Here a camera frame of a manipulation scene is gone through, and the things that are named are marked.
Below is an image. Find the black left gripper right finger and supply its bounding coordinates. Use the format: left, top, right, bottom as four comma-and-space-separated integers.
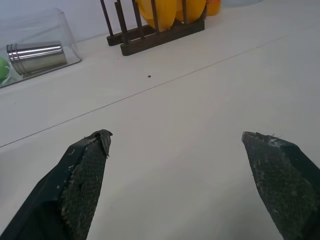
241, 131, 320, 240

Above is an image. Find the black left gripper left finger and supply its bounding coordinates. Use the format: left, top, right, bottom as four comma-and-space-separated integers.
0, 129, 114, 240

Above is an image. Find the green plastic cup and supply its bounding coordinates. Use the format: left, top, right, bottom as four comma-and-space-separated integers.
0, 56, 11, 85

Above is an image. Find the stainless steel cup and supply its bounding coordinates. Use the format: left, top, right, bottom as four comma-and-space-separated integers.
6, 40, 68, 76

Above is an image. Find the clear plastic box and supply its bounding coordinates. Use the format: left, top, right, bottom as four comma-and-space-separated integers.
0, 7, 83, 89

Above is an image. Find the dark wooden plate rack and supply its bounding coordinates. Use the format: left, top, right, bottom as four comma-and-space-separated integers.
100, 0, 208, 57

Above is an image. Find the orange cup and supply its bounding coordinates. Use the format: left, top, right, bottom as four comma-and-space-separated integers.
205, 0, 222, 17

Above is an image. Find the yellow plate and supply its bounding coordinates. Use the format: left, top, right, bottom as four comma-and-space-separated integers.
174, 0, 207, 25
135, 0, 176, 31

